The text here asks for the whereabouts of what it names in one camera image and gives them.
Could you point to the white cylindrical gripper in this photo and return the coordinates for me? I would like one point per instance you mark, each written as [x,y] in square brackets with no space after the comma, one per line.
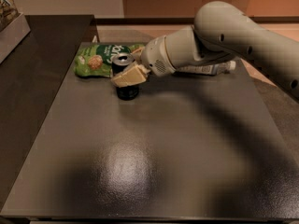
[154,57]

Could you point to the black pepsi can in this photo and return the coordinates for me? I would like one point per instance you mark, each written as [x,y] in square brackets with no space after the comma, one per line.
[125,89]

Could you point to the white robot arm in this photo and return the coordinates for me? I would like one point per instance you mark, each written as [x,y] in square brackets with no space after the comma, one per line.
[220,32]

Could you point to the green rice chip bag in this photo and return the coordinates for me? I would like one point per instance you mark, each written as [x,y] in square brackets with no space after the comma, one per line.
[96,59]

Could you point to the clear plastic water bottle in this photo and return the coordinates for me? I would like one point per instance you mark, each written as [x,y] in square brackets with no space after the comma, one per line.
[209,70]

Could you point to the dark side counter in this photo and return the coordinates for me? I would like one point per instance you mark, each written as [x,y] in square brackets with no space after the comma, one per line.
[30,77]

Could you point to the grey snack tray box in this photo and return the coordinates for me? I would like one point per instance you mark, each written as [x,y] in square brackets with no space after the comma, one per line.
[13,28]

